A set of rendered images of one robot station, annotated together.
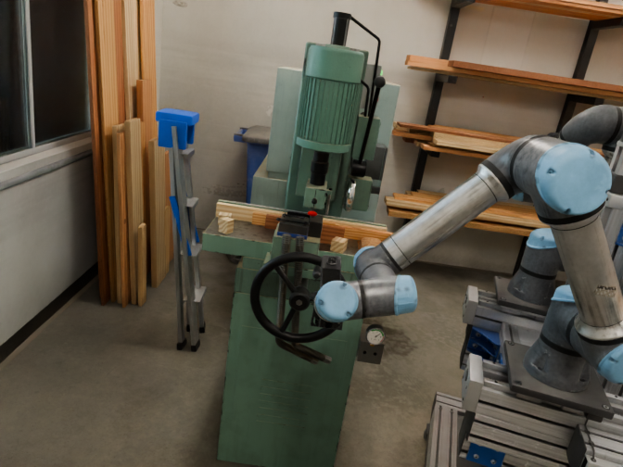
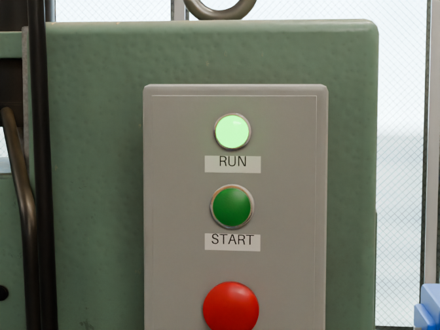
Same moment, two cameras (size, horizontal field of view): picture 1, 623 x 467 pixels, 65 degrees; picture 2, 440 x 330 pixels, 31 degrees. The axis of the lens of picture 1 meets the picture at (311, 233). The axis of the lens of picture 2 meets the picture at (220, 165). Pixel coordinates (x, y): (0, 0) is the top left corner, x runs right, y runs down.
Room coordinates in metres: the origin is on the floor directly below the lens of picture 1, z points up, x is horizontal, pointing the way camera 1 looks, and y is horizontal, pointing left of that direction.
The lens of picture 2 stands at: (2.00, -0.57, 1.47)
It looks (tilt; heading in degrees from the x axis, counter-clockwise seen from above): 5 degrees down; 98
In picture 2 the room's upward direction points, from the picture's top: straight up
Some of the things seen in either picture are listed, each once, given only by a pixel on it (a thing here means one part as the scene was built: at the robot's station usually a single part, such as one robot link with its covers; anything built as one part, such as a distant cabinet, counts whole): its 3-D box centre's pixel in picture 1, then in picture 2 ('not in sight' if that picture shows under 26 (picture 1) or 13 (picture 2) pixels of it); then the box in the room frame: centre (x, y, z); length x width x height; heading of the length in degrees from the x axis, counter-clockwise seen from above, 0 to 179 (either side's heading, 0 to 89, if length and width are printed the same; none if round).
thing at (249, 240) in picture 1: (296, 249); not in sight; (1.52, 0.04, 0.87); 0.61 x 0.30 x 0.06; 90
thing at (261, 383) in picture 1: (291, 347); not in sight; (1.75, 0.01, 0.36); 0.58 x 0.45 x 0.71; 0
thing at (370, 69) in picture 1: (369, 86); (238, 224); (1.95, -0.13, 1.40); 0.10 x 0.06 x 0.16; 0
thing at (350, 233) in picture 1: (328, 229); not in sight; (1.63, -0.06, 0.92); 0.54 x 0.02 x 0.04; 90
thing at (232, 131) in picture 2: not in sight; (232, 131); (1.95, -0.17, 1.46); 0.02 x 0.01 x 0.02; 0
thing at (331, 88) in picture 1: (329, 100); not in sight; (1.62, 0.01, 1.35); 0.18 x 0.18 x 0.31
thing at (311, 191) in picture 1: (315, 195); not in sight; (1.64, 0.00, 1.03); 0.14 x 0.07 x 0.09; 0
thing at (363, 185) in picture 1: (358, 192); not in sight; (1.81, -0.15, 1.02); 0.09 x 0.07 x 0.12; 90
